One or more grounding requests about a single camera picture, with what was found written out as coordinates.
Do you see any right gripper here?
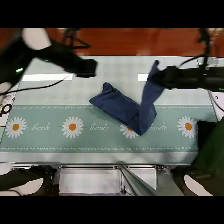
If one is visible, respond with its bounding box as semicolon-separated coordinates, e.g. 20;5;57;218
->
151;65;182;91

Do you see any blue garment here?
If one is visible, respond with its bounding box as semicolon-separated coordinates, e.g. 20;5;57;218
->
88;59;165;137

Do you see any black cable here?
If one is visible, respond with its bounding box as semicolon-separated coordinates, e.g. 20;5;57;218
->
0;76;70;98

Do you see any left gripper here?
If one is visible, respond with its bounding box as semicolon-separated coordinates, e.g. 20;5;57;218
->
75;59;99;80

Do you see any silver frame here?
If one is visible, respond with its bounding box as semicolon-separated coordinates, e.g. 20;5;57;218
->
0;161;224;197

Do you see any black garment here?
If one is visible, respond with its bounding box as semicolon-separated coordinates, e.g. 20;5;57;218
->
196;119;218;148

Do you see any dark green garment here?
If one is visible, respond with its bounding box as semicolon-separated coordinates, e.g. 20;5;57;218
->
191;117;224;176

